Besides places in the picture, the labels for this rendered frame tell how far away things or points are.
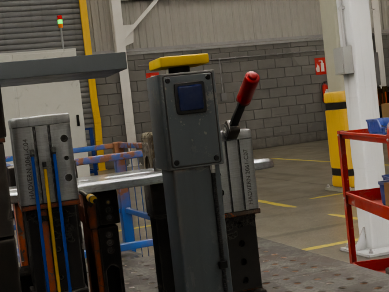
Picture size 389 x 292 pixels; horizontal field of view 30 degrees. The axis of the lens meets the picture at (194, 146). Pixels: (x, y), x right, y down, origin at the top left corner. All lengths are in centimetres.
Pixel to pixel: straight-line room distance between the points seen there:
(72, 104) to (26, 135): 824
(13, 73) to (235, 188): 39
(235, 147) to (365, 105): 395
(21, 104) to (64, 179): 813
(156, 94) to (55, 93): 833
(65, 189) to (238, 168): 25
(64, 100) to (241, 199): 820
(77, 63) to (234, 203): 36
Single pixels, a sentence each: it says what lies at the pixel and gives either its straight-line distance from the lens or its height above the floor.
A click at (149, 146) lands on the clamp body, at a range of 137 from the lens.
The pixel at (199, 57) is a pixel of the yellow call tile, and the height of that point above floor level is 116.
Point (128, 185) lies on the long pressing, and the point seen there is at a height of 99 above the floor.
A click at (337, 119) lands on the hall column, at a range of 813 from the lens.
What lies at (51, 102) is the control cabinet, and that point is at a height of 135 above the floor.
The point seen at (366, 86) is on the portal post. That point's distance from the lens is 497.
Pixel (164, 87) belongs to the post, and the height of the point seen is 113.
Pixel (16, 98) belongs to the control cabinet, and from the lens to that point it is 910.
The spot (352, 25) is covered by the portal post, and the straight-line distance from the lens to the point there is 495.
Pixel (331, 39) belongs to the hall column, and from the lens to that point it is 821.
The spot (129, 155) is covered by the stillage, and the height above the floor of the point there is 93.
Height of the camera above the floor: 110
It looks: 3 degrees down
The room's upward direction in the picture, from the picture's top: 6 degrees counter-clockwise
